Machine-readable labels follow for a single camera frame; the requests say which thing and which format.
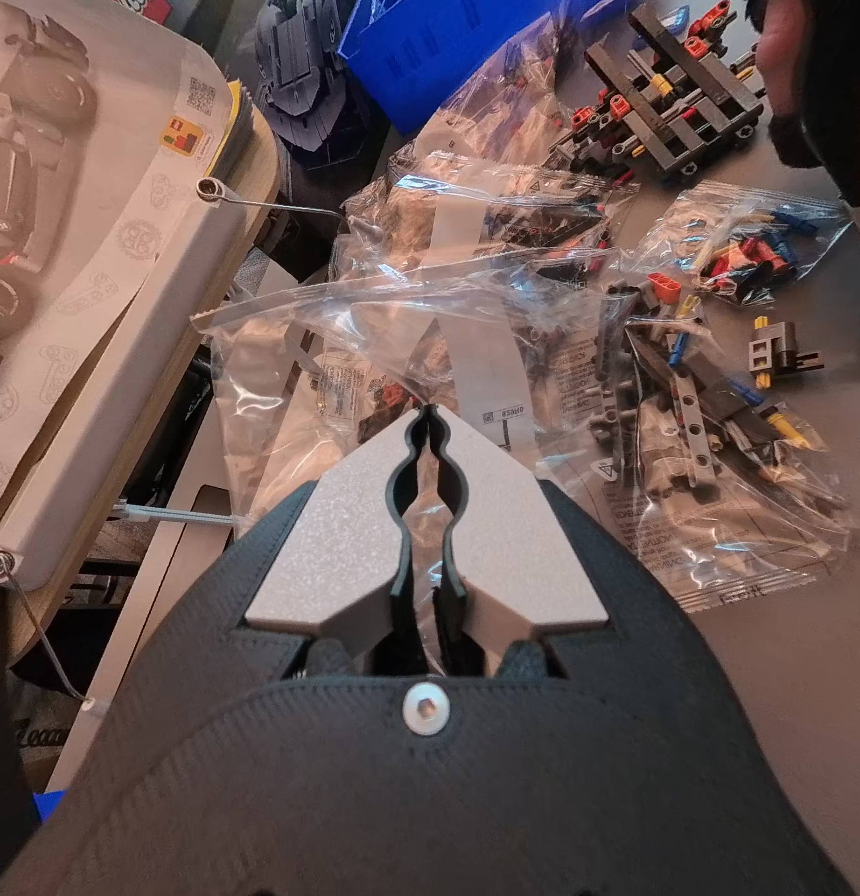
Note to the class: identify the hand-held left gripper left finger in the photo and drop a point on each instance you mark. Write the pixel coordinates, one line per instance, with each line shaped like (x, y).
(318, 560)

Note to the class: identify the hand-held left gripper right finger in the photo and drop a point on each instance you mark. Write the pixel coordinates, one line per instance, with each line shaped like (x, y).
(535, 560)

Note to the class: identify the dark grey lego chassis frame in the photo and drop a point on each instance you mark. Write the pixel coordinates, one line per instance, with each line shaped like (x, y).
(668, 105)

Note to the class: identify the small clear bag of pins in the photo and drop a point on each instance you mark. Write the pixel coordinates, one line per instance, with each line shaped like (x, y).
(752, 252)

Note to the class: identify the large clear plastic bag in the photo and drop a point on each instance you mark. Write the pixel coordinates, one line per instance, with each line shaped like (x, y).
(297, 329)

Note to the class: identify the white lego instruction booklet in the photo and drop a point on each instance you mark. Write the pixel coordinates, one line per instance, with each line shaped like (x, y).
(122, 231)

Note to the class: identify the dark lego set box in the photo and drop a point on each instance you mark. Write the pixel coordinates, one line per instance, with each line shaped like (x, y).
(304, 84)

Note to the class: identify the person's right hand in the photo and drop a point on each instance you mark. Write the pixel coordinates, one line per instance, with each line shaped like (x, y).
(783, 56)

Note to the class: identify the clear bag of mixed pieces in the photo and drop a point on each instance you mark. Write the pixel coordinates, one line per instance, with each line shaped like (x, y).
(717, 504)

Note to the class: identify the grey block with yellow pins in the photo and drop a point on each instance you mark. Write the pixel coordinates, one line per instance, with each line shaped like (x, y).
(780, 350)

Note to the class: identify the blue plastic box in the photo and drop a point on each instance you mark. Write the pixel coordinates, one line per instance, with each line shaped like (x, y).
(52, 806)

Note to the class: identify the blue plastic bin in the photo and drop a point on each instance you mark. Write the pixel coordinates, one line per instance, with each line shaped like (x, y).
(430, 63)

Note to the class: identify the yellow-edged booklet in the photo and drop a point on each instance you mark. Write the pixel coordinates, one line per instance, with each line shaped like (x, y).
(234, 133)

